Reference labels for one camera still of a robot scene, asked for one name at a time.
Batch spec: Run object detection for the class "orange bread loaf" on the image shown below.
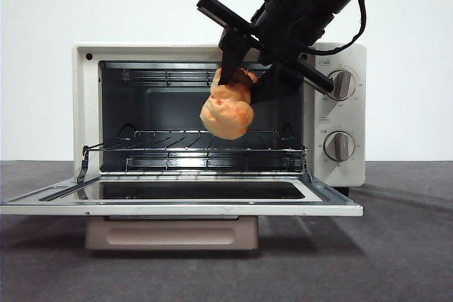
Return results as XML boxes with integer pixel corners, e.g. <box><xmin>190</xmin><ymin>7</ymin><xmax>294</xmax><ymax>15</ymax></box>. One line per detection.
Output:
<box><xmin>199</xmin><ymin>66</ymin><xmax>259</xmax><ymax>141</ymax></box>

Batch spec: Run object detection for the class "oven door with brown handle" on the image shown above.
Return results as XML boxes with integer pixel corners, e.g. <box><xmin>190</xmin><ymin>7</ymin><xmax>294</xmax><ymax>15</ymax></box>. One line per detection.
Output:
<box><xmin>0</xmin><ymin>173</ymin><xmax>365</xmax><ymax>251</ymax></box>

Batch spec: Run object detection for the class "cream oven knob brown grip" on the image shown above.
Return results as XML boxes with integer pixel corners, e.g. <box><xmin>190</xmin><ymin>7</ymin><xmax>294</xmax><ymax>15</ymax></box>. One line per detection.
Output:
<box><xmin>323</xmin><ymin>131</ymin><xmax>356</xmax><ymax>162</ymax></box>
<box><xmin>326</xmin><ymin>70</ymin><xmax>357</xmax><ymax>102</ymax></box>

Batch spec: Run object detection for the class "white Toshiba toaster oven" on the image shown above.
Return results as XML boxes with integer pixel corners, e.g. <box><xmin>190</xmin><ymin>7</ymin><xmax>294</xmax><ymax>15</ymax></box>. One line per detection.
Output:
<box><xmin>73</xmin><ymin>42</ymin><xmax>367</xmax><ymax>197</ymax></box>

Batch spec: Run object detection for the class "black cable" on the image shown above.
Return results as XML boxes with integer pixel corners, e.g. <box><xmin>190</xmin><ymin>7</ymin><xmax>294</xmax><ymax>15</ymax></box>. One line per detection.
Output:
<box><xmin>302</xmin><ymin>0</ymin><xmax>367</xmax><ymax>57</ymax></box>

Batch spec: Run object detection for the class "metal wire oven rack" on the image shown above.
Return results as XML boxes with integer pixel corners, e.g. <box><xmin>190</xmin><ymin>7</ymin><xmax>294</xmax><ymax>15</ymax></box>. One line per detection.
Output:
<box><xmin>82</xmin><ymin>129</ymin><xmax>309</xmax><ymax>157</ymax></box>

